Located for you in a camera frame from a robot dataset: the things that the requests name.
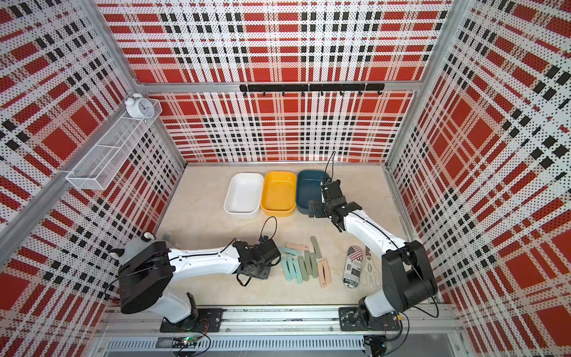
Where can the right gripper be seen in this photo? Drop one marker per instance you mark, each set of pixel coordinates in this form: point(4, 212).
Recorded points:
point(318, 209)

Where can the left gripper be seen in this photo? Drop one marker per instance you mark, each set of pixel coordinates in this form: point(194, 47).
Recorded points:
point(265, 274)

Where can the mint knife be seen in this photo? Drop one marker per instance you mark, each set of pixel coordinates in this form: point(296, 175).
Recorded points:
point(285, 268)
point(297, 270)
point(291, 251)
point(290, 266)

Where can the pink knife top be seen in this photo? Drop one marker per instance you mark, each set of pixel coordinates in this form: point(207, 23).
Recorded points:
point(300, 247)

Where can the sage green knife top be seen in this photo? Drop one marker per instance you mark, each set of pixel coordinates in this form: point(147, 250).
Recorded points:
point(317, 249)

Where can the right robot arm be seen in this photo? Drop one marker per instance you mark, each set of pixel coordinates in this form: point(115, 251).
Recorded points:
point(407, 277)

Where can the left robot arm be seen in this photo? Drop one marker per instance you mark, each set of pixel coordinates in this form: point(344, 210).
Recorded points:
point(148, 267)

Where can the dark teal storage box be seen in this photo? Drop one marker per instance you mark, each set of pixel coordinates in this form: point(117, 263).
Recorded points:
point(309, 188)

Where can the yellow storage box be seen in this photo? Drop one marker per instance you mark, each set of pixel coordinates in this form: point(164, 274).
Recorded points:
point(279, 194)

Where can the white storage box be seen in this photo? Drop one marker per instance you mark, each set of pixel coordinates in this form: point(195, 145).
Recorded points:
point(244, 195)

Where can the sage knife left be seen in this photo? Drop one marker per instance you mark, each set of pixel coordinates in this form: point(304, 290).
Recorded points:
point(303, 272)

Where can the sage knife middle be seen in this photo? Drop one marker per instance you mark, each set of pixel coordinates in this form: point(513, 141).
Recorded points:
point(308, 262)

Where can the printed pencil case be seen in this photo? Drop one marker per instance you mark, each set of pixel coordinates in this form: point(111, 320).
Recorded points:
point(353, 266)

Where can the green circuit board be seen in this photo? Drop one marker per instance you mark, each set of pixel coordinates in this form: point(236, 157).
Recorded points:
point(183, 342)

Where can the husky plush toy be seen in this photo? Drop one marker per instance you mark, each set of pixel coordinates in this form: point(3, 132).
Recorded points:
point(132, 248)

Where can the white alarm clock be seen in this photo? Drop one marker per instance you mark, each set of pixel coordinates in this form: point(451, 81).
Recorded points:
point(139, 107)

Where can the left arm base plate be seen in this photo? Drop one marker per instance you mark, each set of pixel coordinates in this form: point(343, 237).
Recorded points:
point(208, 321)

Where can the white handled scissors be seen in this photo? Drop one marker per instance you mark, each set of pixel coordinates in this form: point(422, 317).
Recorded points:
point(370, 275)

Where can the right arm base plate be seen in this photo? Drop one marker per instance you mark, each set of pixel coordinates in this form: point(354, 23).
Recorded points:
point(351, 320)

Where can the black hook rail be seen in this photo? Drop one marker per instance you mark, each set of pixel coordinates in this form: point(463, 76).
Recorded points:
point(312, 87)

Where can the white wire mesh shelf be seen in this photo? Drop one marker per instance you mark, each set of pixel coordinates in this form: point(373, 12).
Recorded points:
point(98, 167)

